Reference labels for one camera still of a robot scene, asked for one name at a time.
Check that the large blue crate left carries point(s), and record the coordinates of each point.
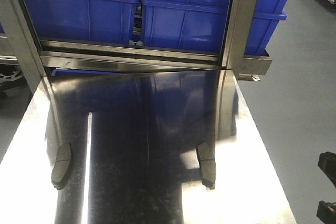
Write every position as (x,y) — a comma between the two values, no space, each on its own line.
(89,20)

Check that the dark brake pad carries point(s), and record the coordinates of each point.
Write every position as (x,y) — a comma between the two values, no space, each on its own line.
(207,165)
(62,166)

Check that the stainless steel upright post right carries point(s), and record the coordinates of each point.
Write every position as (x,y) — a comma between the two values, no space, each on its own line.
(238,24)

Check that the large blue crate right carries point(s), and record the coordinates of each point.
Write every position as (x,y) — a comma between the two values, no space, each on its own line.
(200,24)

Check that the large blue crate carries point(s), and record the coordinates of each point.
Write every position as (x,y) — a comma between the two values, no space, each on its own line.
(89,20)
(200,24)

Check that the stainless steel upright post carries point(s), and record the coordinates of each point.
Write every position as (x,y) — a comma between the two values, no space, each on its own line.
(22,37)
(238,24)

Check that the stainless steel upright post left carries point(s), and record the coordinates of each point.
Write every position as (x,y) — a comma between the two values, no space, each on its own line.
(22,37)

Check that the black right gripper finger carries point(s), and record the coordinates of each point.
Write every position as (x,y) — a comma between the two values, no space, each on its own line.
(326,212)
(327,164)

